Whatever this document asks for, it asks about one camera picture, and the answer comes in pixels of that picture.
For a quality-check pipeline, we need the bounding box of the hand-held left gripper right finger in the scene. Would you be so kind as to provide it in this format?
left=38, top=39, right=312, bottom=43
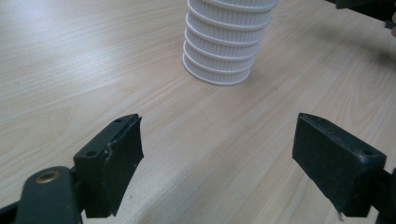
left=291, top=112, right=388, bottom=218

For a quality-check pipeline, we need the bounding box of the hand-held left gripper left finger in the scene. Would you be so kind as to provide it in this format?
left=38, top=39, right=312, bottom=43
left=73, top=113, right=145, bottom=219

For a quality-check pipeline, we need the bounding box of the stack of white paper cups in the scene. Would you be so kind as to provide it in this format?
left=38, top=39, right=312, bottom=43
left=181, top=0, right=279, bottom=87

